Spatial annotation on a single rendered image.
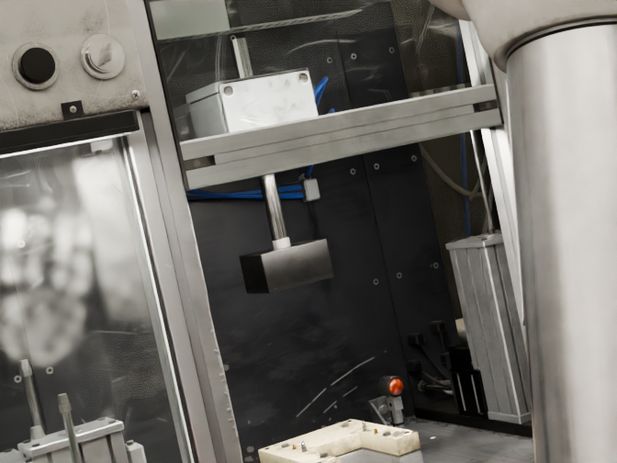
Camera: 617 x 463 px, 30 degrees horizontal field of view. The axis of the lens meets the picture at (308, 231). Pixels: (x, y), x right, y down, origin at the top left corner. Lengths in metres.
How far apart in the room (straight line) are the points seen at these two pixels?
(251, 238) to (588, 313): 0.99
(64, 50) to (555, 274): 0.55
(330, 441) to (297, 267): 0.20
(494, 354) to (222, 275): 0.37
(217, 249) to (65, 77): 0.56
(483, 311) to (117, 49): 0.63
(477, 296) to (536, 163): 0.83
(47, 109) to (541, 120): 0.51
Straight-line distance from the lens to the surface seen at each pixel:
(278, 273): 1.29
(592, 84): 0.64
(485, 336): 1.47
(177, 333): 1.05
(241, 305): 1.55
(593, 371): 0.61
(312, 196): 1.58
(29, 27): 1.03
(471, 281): 1.46
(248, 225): 1.55
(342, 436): 1.35
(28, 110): 1.01
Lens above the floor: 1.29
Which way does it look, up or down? 3 degrees down
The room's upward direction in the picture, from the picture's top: 12 degrees counter-clockwise
